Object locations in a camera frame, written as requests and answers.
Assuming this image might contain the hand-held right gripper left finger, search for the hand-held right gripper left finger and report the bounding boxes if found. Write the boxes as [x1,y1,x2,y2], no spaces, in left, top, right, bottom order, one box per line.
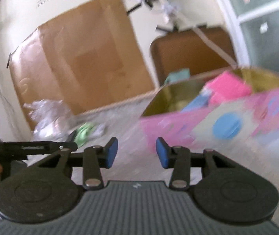
[35,137,118,190]

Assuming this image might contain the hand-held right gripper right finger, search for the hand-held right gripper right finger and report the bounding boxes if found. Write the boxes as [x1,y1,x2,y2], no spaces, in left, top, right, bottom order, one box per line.
[156,138,240,191]

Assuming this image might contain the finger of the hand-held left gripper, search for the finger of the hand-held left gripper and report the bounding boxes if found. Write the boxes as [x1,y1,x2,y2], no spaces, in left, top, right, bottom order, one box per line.
[12,141,78,161]

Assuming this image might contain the blue white tissue packet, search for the blue white tissue packet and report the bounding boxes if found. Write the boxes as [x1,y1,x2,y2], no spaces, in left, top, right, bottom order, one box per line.
[181,90,213,113]

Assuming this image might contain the pink tin box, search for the pink tin box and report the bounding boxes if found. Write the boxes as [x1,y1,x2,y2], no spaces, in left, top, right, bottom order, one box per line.
[139,66,279,153]

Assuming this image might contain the clear plastic bag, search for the clear plastic bag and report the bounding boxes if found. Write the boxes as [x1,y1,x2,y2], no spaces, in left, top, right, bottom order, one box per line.
[23,99,77,138]

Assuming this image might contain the teal roll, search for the teal roll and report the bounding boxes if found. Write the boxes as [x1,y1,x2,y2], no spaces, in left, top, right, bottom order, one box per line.
[164,69,191,84]

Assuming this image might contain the large brown cardboard sheet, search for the large brown cardboard sheet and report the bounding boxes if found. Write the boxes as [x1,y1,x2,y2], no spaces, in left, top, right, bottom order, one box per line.
[7,0,156,131]

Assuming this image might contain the white plug adapter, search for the white plug adapter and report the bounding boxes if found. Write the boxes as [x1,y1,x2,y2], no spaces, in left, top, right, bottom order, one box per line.
[159,0,182,23]

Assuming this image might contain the white cable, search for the white cable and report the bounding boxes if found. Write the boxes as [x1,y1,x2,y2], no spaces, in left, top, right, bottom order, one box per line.
[193,27,238,65]

